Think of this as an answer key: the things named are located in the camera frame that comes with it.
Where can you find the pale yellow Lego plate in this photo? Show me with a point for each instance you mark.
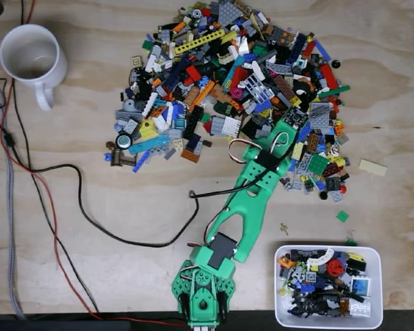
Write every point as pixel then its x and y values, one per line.
pixel 298 151

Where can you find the large grey Lego plate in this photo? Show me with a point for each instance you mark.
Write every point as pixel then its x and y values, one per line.
pixel 321 120

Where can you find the large green square Lego plate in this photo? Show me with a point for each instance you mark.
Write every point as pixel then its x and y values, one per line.
pixel 319 163

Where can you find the white Lego tile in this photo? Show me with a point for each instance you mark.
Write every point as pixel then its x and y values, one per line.
pixel 232 125

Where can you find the brown long Lego plate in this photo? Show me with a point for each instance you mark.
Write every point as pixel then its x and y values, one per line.
pixel 283 87

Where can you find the magenta Lego flower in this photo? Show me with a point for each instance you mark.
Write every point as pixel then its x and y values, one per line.
pixel 238 93

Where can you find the grey square Lego plate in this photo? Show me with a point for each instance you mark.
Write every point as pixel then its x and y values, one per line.
pixel 218 125

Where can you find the long green Lego plate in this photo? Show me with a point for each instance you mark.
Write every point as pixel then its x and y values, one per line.
pixel 334 91

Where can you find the black round Lego stud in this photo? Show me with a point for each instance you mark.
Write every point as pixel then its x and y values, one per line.
pixel 323 196

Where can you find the long red Lego brick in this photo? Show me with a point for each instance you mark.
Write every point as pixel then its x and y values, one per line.
pixel 329 76

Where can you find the red round Lego stud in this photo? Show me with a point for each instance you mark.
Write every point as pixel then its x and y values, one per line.
pixel 342 188

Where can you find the light grey Lego plate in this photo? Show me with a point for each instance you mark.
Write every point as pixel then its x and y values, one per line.
pixel 336 196

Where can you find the black long Lego plate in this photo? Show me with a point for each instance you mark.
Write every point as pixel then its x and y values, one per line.
pixel 194 119

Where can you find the orange long Lego plate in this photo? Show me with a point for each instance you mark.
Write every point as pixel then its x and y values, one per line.
pixel 202 95

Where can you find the small gold Lego piece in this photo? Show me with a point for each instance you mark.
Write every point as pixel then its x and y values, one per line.
pixel 284 228

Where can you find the orange brown Lego plate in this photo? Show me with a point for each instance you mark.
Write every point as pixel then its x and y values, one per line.
pixel 190 155

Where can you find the black round Lego piece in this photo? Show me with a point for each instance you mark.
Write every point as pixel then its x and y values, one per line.
pixel 336 63

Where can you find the long blue Lego piece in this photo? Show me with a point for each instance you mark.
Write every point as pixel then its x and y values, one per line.
pixel 322 50

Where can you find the tan Lego plate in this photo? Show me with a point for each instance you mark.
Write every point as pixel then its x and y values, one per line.
pixel 373 167

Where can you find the small green square Lego plate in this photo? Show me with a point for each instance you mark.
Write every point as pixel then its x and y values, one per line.
pixel 342 216

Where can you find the orange Lego piece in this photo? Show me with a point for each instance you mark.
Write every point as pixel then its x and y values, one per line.
pixel 287 262

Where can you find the yellow Lego technic beam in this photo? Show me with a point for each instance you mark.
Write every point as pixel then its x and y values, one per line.
pixel 200 40

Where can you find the tiny green Lego piece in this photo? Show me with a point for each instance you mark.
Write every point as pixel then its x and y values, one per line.
pixel 351 242

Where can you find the white Lego arch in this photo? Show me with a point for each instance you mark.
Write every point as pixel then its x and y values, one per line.
pixel 319 258

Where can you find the light blue Lego plate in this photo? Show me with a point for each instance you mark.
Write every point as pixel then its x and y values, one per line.
pixel 148 145

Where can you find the yellow Lego piece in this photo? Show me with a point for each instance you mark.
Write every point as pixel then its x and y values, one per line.
pixel 147 130

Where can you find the dark grey Lego wedge plate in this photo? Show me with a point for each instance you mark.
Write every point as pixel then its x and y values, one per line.
pixel 229 12

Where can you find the narrow blue Lego plate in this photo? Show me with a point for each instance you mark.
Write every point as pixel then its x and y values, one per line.
pixel 141 161

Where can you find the red Lego gear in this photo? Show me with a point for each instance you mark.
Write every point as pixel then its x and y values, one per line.
pixel 335 267

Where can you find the grey Lego dome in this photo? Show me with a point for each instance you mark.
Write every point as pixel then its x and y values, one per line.
pixel 128 106

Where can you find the black Lego wheel teal hub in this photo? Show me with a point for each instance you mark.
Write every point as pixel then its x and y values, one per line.
pixel 123 141

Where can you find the dark brown Lego piece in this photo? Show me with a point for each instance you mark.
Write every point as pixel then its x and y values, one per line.
pixel 119 158

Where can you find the tan Lego tile square print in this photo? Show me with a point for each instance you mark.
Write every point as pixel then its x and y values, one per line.
pixel 136 62

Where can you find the light blue Lego panel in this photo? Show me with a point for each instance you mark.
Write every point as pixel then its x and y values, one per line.
pixel 360 287

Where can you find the brown round Lego stud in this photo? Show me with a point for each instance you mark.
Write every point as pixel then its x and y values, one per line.
pixel 109 144

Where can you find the small blue Lego clip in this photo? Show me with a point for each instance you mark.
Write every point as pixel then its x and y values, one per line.
pixel 107 157

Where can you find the clear white Lego brick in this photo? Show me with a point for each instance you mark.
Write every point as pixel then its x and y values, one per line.
pixel 360 308

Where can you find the white plastic bin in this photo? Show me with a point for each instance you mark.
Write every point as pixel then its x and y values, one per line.
pixel 378 310

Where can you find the white ceramic mug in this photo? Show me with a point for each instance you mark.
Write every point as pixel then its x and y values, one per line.
pixel 38 82

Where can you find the black camera circuit board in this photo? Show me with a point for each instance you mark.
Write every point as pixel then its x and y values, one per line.
pixel 295 118

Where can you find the white Lego window frame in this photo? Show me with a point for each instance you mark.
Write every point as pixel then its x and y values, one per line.
pixel 258 88

